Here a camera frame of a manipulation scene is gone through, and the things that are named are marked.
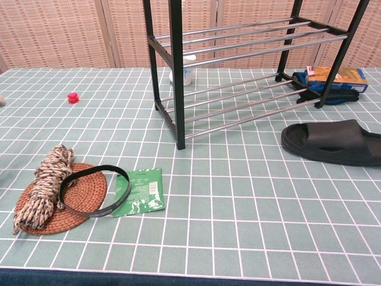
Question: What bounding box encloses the black rubber slipper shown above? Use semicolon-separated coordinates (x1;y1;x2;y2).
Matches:
280;119;381;167

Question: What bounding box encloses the black metal shoe rack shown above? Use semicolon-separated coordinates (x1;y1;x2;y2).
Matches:
142;0;371;151

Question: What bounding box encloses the woven bamboo folding screen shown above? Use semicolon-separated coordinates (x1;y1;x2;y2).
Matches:
0;0;381;74

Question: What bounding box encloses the round brown woven coaster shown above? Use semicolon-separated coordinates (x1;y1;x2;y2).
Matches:
14;162;108;237

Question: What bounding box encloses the black elastic headband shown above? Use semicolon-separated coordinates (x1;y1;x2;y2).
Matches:
59;164;133;219

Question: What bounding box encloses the green foil sachet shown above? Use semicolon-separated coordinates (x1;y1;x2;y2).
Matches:
112;167;166;218

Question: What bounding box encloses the white plastic bottle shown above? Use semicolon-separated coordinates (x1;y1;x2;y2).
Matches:
168;55;197;87

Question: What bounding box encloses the green checked tablecloth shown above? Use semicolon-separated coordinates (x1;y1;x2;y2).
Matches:
0;67;381;276

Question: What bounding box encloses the black and blue glove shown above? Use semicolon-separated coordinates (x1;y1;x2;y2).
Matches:
291;71;360;105

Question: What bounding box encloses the orange and blue carton box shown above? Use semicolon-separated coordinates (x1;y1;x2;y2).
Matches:
305;66;369;94

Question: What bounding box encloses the beige braided rope bundle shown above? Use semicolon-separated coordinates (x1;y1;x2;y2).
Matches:
12;144;75;236

